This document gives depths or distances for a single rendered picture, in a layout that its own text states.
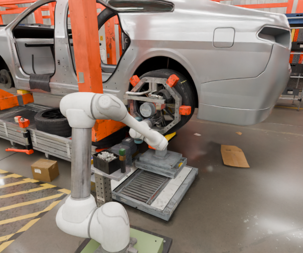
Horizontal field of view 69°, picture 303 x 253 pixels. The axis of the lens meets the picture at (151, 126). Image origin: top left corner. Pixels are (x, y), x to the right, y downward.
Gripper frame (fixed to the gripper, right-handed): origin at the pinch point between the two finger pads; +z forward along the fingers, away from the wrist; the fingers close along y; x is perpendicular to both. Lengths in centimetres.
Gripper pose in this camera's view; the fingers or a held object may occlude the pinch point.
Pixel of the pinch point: (159, 117)
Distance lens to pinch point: 190.5
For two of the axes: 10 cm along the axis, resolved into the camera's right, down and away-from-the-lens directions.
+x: 0.0, -9.3, -3.6
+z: 4.8, -3.1, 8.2
